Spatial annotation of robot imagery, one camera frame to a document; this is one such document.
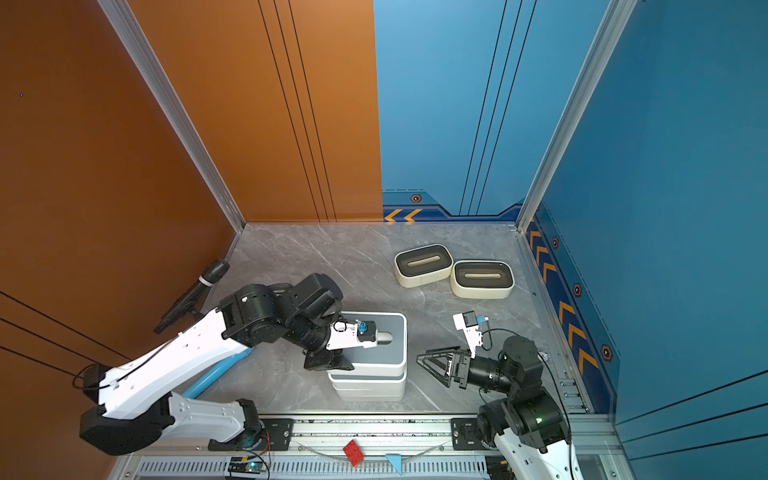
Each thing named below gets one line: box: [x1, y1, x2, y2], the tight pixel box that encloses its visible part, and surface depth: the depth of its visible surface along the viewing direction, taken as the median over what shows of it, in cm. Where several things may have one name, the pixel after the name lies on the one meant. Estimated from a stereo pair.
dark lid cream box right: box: [450, 259, 515, 299], surface depth 101 cm
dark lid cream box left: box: [394, 243, 454, 289], surface depth 102 cm
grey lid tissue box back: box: [327, 369, 407, 394], surface depth 67 cm
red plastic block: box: [343, 439, 365, 468], surface depth 71 cm
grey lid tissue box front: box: [333, 386, 406, 402], surface depth 72 cm
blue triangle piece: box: [385, 453, 402, 476], surface depth 70 cm
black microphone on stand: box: [154, 259, 230, 334], surface depth 75 cm
